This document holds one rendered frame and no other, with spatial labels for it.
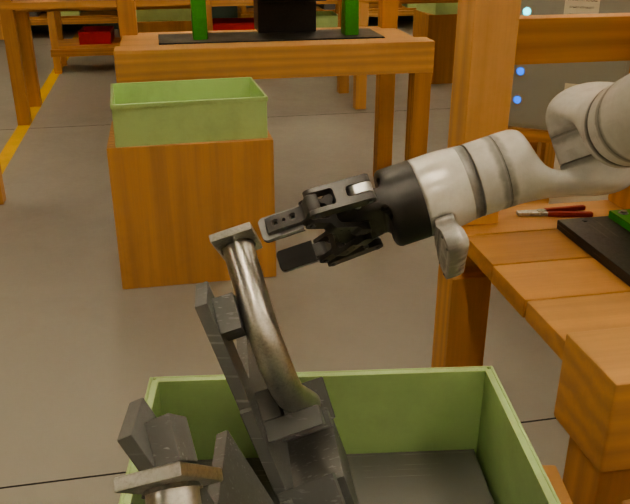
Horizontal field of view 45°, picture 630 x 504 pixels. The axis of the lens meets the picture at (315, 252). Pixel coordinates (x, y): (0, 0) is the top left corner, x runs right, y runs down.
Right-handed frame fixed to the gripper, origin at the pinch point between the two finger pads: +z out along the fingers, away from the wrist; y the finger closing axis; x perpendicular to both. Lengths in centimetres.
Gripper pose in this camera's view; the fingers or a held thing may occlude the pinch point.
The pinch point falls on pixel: (276, 246)
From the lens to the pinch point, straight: 71.5
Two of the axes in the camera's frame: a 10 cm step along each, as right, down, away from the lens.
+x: 2.9, 9.0, -3.4
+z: -9.5, 3.2, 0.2
